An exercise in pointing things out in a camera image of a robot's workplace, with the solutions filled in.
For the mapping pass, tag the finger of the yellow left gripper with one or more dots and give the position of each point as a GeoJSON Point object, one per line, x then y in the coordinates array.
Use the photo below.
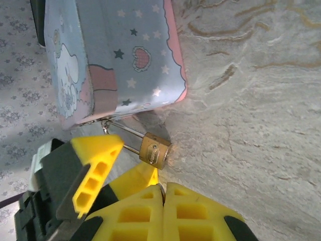
{"type": "Point", "coordinates": [140, 175]}
{"type": "Point", "coordinates": [100, 163]}

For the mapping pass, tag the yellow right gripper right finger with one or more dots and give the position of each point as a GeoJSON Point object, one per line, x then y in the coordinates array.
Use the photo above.
{"type": "Point", "coordinates": [200, 213]}

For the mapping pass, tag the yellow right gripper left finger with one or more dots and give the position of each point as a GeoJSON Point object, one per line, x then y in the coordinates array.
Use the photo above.
{"type": "Point", "coordinates": [130, 216]}

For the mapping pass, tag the brass padlock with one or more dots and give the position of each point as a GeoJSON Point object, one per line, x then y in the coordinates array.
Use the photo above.
{"type": "Point", "coordinates": [154, 150]}

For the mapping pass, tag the pastel cartoon storage box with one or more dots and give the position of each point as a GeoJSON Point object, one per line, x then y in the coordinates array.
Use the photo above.
{"type": "Point", "coordinates": [120, 62]}

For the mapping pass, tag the black hard case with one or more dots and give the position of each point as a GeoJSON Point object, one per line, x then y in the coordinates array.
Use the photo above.
{"type": "Point", "coordinates": [37, 22]}

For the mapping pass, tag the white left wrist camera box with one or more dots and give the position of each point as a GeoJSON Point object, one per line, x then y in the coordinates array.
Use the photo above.
{"type": "Point", "coordinates": [37, 163]}

